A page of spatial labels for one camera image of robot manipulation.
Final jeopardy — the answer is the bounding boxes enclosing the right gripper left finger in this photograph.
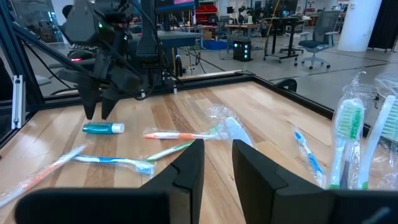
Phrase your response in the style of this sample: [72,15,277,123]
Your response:
[139,138,206,224]

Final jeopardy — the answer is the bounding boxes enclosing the blue storage bin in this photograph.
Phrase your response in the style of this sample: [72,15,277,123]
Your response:
[203,39,230,51]

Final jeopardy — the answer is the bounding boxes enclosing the white column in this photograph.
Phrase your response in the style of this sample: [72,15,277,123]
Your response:
[337,0,384,53]

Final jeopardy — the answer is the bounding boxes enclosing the small black frame hook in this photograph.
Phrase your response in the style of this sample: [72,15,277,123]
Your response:
[274,78,299,93]

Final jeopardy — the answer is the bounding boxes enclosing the black partition panel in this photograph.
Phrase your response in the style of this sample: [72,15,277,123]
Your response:
[368,0,398,53]

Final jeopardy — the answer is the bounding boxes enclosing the black computer with lights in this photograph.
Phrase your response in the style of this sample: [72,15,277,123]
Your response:
[232,39,252,62]

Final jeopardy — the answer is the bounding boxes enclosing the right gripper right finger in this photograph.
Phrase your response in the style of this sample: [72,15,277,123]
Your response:
[232,139,336,224]

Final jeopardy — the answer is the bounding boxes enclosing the orange toothbrush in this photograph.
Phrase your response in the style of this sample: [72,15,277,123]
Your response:
[142,127,223,141]
[0,141,94,208]

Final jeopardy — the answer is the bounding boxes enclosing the person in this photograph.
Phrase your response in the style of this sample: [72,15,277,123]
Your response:
[61,4,74,19]

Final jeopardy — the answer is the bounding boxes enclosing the large blue screen monitor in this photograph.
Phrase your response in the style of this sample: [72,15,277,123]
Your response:
[154,0,200,14]

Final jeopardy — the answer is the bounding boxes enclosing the grey office chair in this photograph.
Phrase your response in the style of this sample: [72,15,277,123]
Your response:
[294,10,342,70]

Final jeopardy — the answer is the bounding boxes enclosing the black standing desk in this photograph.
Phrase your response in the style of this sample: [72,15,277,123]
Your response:
[262,16,309,63]

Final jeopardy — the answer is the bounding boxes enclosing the silver frame bracket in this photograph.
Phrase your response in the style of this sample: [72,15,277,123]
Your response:
[11,73,25,130]

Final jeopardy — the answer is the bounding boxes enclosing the white object in clear wrapper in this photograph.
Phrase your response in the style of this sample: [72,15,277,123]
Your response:
[224,116,253,147]

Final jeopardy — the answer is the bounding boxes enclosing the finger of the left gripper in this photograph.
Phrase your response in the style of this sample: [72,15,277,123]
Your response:
[101,90,126,121]
[76,79,103,121]

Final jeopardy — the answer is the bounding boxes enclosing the red storage bins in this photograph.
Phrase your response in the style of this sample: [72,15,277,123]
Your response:
[194,4,219,26]

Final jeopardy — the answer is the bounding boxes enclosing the grey desk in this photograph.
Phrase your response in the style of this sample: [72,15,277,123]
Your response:
[155,30,205,49]

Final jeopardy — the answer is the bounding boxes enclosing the black aluminium table frame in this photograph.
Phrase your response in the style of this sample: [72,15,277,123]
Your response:
[0,0,371,150]

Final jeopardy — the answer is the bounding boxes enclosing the blue toothbrush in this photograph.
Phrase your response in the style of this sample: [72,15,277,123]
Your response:
[292,129,326,187]
[72,154,155,175]

